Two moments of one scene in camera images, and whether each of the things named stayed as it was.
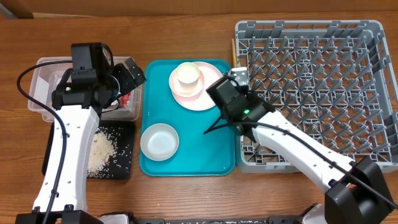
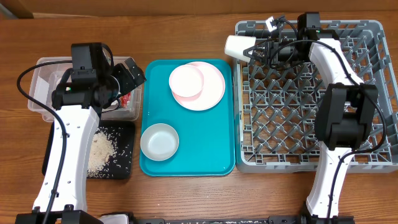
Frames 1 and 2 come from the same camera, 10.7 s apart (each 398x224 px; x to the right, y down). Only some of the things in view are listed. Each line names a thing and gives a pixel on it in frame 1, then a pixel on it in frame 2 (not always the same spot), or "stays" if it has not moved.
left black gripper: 129,84 stays
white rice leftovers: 102,147 stays
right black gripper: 223,111 to 268,46
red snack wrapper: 124,99 stays
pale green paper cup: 187,72 to 235,46
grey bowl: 160,142 stays
